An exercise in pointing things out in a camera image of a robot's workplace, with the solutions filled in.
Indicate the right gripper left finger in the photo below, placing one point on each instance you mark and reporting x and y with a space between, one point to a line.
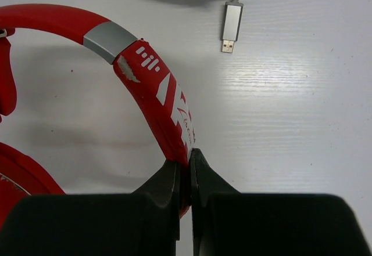
144 222

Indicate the red headphones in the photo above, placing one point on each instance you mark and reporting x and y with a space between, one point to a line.
140 69

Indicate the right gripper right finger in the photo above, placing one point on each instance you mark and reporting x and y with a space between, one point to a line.
228 222

